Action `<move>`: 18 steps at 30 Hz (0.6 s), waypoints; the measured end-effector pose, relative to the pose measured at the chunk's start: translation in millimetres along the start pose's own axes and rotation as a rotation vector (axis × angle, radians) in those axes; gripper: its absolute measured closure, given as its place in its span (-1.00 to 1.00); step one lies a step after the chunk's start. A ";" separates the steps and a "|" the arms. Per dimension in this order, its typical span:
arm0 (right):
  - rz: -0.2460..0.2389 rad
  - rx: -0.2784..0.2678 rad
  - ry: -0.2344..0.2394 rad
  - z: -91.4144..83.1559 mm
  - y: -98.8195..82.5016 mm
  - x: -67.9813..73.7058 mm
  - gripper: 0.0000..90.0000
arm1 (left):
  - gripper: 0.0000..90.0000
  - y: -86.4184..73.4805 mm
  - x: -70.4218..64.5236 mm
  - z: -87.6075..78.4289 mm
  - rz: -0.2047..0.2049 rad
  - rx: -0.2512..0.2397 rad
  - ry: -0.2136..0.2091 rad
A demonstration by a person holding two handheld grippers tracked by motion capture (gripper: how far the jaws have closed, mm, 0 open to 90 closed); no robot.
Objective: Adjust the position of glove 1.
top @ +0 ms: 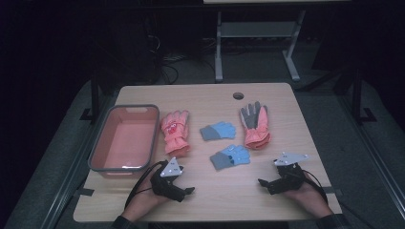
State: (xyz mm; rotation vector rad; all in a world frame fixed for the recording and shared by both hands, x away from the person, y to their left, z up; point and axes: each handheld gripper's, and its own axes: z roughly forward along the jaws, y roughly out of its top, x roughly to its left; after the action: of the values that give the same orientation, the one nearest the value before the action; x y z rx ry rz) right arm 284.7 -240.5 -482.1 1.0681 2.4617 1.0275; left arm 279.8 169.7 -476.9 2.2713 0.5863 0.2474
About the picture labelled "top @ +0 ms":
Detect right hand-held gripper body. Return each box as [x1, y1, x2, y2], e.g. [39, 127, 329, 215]
[268, 152, 310, 196]

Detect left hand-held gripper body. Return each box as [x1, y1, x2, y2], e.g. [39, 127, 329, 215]
[150, 156, 186, 203]

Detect blue glove with dark dots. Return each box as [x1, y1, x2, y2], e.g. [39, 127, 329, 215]
[209, 144, 251, 172]

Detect pink glove with grey palm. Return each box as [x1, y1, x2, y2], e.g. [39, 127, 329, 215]
[239, 100, 272, 151]

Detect pink basin with grey rim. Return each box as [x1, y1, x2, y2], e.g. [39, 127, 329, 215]
[88, 104, 160, 179]

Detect blue grey knit glove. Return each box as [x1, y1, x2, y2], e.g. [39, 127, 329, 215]
[199, 120, 237, 142]

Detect person's left hand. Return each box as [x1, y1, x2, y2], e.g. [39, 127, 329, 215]
[121, 177, 170, 222]

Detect person's right hand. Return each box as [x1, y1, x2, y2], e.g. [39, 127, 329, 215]
[281, 177, 334, 219]

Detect grey tape strip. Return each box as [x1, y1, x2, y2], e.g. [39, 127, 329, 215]
[324, 187, 344, 197]
[75, 187, 96, 197]

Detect pink glove with red print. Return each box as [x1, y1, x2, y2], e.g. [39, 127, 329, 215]
[160, 110, 191, 158]

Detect grey metal stand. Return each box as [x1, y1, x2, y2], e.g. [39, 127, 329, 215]
[214, 10, 307, 83]

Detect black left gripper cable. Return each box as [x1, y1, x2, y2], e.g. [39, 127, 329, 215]
[124, 159, 169, 209]

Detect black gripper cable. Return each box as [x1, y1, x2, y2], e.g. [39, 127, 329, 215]
[300, 177, 330, 204]
[124, 159, 169, 209]

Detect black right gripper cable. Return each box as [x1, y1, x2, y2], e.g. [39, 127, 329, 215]
[300, 177, 330, 204]

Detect black metal post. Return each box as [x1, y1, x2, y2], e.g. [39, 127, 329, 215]
[351, 67, 377, 124]
[79, 68, 100, 123]

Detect black floor cables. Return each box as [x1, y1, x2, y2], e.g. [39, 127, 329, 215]
[146, 32, 215, 84]

